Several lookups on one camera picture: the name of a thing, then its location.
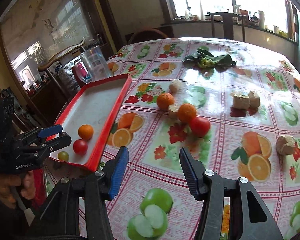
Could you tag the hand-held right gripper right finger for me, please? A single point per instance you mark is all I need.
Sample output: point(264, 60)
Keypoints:
point(190, 172)

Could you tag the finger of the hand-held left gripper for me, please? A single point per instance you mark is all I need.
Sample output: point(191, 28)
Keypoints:
point(60, 141)
point(50, 130)

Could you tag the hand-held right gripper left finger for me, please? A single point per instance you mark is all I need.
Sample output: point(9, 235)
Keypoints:
point(118, 170)

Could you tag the small round fruit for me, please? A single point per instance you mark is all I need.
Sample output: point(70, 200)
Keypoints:
point(63, 155)

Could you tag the red tomato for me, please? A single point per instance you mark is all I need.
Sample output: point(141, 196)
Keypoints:
point(199, 127)
point(80, 146)

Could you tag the orange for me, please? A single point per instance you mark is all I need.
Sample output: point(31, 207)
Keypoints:
point(165, 101)
point(187, 112)
point(85, 132)

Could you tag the red rimmed white tray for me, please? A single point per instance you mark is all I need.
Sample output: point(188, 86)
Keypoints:
point(97, 105)

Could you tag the beige food block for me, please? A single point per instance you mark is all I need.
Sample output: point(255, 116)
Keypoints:
point(241, 101)
point(286, 145)
point(254, 98)
point(175, 85)
point(173, 111)

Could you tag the person's left hand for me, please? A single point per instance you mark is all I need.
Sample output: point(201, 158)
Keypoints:
point(3, 190)

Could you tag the fruit print tablecloth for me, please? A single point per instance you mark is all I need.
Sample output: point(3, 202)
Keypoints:
point(215, 155)

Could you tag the red fuzzy cloth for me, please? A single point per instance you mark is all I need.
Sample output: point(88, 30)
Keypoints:
point(41, 190)

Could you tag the pink thermos bottle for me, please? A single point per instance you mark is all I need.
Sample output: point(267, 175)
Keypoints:
point(78, 68)

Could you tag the clear plastic pitcher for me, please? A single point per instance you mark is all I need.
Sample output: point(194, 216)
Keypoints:
point(95, 62)

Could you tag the glass panel door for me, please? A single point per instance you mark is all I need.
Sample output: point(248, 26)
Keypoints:
point(40, 17)

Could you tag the green leafy vegetable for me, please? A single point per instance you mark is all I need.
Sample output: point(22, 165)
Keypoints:
point(222, 60)

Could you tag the round back wooden chair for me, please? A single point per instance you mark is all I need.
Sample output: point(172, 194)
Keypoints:
point(150, 30)

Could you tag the dark wooden chair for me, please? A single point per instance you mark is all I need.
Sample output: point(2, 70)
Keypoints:
point(227, 27)

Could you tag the white jug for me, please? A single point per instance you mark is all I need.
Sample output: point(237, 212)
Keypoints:
point(261, 18)

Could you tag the clear spray bottle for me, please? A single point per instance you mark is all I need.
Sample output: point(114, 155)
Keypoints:
point(238, 9)

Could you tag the wooden chair with curved rail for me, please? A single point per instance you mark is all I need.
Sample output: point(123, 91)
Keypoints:
point(62, 55)

